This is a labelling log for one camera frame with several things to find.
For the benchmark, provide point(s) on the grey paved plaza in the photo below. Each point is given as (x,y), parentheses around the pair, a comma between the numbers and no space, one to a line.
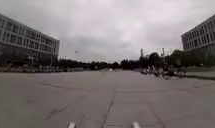
(105,96)

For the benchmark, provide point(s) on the group of parked bicycles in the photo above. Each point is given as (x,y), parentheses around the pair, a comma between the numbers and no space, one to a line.
(165,71)

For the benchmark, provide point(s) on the robot's own part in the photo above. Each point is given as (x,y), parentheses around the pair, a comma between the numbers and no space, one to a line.
(71,125)
(136,125)

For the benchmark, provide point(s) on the row of trees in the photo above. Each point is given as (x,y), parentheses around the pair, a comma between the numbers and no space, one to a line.
(181,59)

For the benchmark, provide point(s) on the row of parked bicycles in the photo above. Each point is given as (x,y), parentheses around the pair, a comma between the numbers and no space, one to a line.
(31,69)

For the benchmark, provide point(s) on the long grey building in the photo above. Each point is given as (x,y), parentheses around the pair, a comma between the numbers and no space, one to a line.
(18,41)

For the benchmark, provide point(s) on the grass strip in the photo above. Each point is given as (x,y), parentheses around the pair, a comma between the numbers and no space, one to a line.
(205,73)

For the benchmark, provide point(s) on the grey building with windows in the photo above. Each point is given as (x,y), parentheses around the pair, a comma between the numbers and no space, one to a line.
(203,36)

